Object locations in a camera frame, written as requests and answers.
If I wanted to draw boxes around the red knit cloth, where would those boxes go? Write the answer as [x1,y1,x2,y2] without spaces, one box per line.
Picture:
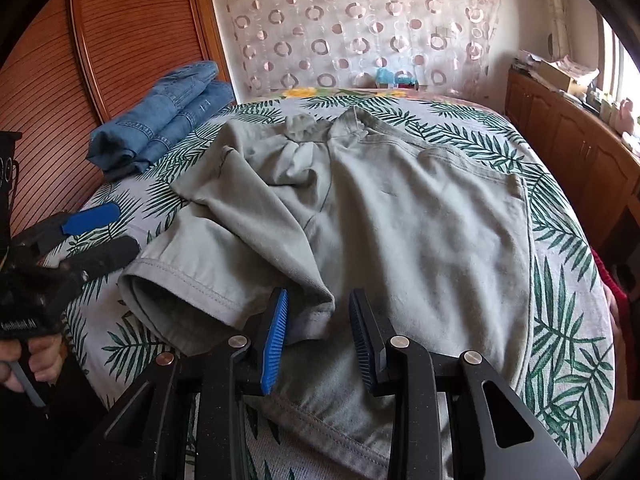
[590,247,632,311]

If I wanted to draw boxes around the leaf print bed sheet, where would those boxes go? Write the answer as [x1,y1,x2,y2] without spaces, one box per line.
[62,95,616,480]

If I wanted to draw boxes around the blue toy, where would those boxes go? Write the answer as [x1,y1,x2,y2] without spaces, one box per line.
[372,66,418,90]

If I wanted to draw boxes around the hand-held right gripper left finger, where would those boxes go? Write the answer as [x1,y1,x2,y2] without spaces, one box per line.
[65,287,291,480]

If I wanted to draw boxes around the wooden side cabinet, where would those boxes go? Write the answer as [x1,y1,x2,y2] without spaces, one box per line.
[505,67,640,261]

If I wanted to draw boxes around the circle pattern sheer curtain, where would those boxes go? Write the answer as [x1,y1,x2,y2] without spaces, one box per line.
[207,0,503,97]

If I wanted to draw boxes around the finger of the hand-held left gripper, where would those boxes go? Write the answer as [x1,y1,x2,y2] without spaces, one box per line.
[15,202,122,257]
[59,236,141,281]

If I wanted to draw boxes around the person's left hand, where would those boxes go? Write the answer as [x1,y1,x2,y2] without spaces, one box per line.
[0,334,67,395]

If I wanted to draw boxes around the pile of papers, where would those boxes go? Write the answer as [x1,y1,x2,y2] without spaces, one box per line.
[512,50,601,86]

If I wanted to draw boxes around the floral blanket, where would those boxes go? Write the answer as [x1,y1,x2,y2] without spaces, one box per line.
[270,85,451,104]

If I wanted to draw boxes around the grey pants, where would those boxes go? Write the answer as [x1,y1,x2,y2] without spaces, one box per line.
[117,107,533,480]

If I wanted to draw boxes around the window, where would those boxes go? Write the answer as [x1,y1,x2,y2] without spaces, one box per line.
[600,15,640,126]

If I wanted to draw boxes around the folded blue jeans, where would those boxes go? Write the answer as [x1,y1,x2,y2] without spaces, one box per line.
[87,60,236,181]

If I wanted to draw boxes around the black metal stand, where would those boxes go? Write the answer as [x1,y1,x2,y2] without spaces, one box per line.
[0,131,22,241]

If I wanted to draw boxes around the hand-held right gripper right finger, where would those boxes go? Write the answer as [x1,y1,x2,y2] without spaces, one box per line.
[347,287,586,480]

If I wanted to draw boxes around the cardboard box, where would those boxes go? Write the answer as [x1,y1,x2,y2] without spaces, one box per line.
[537,60,581,92]

